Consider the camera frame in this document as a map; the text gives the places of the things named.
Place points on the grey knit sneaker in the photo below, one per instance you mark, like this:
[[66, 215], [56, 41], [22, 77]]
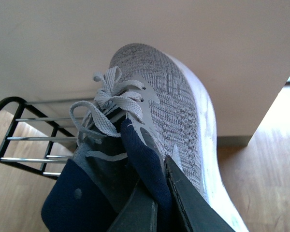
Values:
[[149, 106]]

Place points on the black metal shoe rack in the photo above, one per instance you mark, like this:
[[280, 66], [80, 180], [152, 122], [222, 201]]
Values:
[[25, 112]]

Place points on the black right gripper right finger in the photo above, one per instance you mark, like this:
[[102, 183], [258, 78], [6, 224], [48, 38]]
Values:
[[190, 212]]

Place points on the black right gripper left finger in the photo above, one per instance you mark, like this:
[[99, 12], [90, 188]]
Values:
[[139, 213]]

